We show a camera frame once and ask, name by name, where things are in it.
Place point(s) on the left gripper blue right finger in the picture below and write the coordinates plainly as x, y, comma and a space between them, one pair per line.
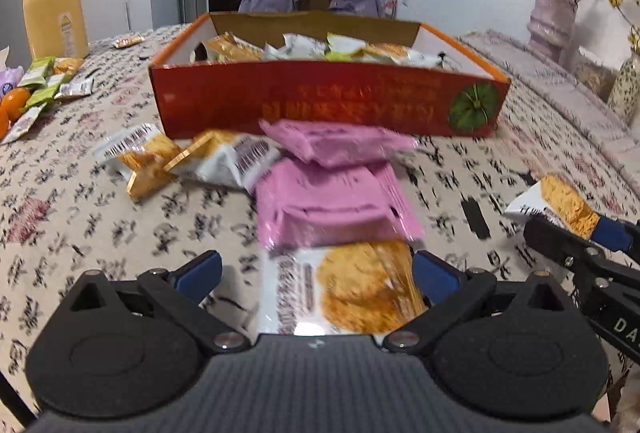
435, 279

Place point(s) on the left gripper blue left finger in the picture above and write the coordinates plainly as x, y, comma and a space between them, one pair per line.
198, 278

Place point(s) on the white gold cracker packet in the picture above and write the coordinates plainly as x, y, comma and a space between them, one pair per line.
558, 202

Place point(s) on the white cracker packet on table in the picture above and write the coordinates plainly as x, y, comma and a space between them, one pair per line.
225, 158

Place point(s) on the pink snack packet lower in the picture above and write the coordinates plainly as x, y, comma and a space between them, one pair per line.
303, 205

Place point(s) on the pink snack packet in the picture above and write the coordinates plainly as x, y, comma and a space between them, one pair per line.
303, 205
334, 145

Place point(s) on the calligraphy print tablecloth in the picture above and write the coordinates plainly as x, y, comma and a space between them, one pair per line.
62, 213

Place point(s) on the floral patterned vase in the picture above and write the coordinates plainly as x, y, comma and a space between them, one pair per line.
624, 95

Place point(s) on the pink snack packet upper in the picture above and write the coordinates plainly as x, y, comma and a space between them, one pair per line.
334, 145

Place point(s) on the orange cardboard tray box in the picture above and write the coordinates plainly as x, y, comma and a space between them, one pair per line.
195, 96

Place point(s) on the small gold snack packet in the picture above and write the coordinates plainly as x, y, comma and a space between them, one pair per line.
128, 41

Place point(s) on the orange tangerine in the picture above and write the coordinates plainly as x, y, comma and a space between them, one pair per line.
14, 102

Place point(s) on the pink ceramic vase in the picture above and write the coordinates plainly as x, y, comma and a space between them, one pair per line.
551, 27

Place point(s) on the purple tissue pack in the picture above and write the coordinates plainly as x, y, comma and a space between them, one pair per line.
9, 77

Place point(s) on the large yellow thermos bottle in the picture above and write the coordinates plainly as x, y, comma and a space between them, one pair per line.
55, 28

